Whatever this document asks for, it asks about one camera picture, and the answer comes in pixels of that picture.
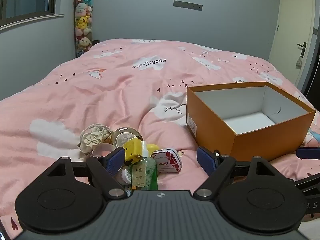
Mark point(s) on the pink cloud-print duvet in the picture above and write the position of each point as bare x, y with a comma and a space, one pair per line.
118, 83

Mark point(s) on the black door handle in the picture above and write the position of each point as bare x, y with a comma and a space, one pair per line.
303, 48

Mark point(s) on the cream cloth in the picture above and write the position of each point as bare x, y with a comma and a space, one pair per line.
92, 136

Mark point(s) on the yellow bulb-cap bottle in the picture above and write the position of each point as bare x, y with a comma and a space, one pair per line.
152, 148

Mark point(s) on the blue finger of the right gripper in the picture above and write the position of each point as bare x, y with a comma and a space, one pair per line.
308, 153

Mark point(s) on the red white mint tin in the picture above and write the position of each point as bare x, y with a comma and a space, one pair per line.
167, 160

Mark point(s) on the round silver tin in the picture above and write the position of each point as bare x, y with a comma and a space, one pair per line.
122, 135

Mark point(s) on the pink puff clear case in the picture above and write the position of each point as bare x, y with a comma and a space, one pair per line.
103, 149

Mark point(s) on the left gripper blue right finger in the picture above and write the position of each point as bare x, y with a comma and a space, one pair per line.
206, 159

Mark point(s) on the cream door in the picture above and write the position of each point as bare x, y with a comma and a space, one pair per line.
294, 25

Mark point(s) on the orange cardboard box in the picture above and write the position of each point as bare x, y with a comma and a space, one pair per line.
247, 119

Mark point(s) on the plush toy column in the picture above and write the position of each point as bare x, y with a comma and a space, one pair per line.
83, 26

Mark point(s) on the small white cream jar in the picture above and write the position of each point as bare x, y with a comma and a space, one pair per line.
123, 176

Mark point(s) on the grey wall hook rail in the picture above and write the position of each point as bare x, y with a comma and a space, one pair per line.
187, 5

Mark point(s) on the green liquid bottle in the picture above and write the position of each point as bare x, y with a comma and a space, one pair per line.
144, 172

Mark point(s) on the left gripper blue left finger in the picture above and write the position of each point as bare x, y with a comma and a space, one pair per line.
115, 161

